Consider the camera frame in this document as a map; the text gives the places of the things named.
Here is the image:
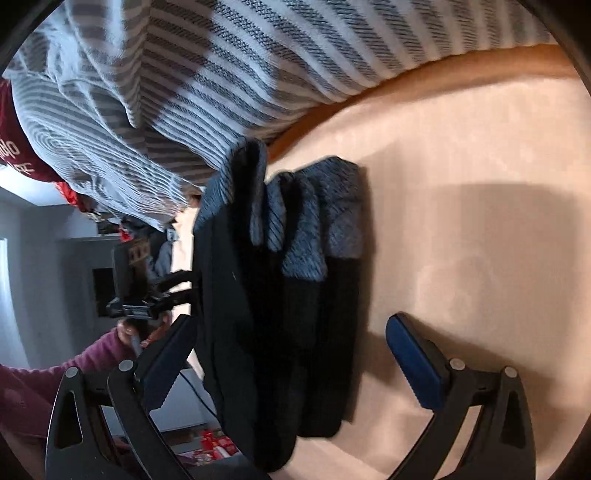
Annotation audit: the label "magenta sleeved forearm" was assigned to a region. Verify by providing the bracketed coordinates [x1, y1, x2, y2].
[1, 328, 136, 439]

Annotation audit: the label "black pants with patterned trim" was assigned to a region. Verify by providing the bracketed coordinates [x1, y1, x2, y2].
[192, 139, 363, 473]

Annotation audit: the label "red embroidered pillow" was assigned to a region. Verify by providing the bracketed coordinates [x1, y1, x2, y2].
[1, 79, 95, 213]

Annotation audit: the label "person left hand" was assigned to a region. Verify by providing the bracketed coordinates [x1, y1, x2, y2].
[116, 311, 172, 357]

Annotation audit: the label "grey striped duvet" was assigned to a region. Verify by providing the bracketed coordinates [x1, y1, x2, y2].
[4, 0, 552, 225]

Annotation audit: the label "black cable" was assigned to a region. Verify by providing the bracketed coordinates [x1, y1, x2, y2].
[177, 368, 221, 421]

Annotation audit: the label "peach bed sheet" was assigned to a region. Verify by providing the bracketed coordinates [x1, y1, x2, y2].
[270, 45, 590, 479]

